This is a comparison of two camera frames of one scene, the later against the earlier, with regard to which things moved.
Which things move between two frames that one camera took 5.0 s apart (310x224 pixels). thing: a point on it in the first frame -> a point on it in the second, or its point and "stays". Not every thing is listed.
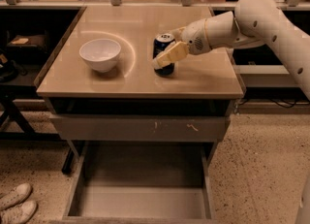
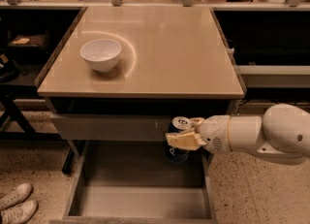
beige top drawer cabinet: (100, 82) stays
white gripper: (195, 38) -> (213, 134)
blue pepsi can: (160, 42) -> (178, 123)
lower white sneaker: (19, 213) stays
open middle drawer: (140, 182) stays
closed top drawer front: (141, 127) stays
